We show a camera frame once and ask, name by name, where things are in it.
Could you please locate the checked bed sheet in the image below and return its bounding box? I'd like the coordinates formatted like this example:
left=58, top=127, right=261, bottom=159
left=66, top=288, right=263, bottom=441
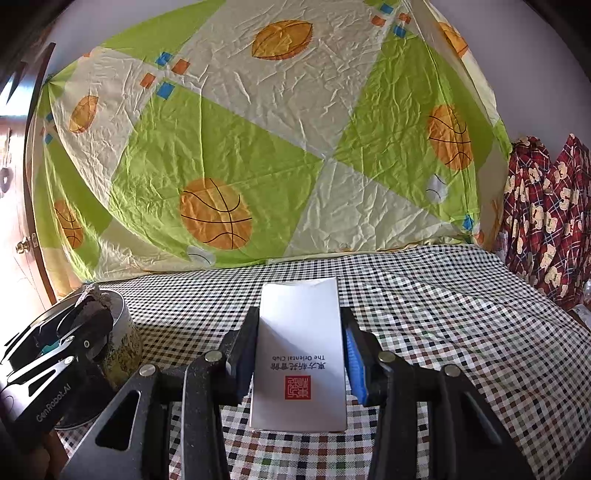
left=55, top=244, right=591, bottom=480

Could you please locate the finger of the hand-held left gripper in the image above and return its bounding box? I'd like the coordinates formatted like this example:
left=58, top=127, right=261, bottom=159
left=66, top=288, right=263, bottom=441
left=0, top=301, right=87, bottom=366
left=6, top=313, right=116, bottom=394

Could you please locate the white paper box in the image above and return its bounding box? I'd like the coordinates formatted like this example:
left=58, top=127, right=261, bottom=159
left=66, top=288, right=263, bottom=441
left=248, top=277, right=348, bottom=433

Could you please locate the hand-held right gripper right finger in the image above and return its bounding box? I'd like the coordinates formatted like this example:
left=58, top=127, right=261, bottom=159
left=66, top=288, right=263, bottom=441
left=341, top=308, right=536, bottom=480

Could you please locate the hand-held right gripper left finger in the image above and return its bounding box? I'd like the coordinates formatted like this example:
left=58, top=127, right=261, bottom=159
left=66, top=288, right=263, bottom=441
left=62, top=307, right=260, bottom=480

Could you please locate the basketball printed green sheet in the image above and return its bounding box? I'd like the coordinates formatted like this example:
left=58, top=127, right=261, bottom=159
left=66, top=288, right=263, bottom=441
left=32, top=0, right=513, bottom=296

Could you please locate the red bear printed cloth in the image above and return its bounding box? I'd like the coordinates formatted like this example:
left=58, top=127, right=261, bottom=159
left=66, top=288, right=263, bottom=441
left=501, top=134, right=591, bottom=315

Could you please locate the hanging door ornament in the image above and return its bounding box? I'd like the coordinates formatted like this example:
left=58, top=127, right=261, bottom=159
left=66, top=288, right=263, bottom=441
left=0, top=134, right=14, bottom=199

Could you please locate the wooden door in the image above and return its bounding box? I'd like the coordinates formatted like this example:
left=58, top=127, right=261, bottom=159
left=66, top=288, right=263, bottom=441
left=0, top=41, right=58, bottom=301

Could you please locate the round metal tin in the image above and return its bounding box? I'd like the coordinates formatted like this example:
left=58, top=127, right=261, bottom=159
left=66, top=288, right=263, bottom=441
left=55, top=288, right=143, bottom=430

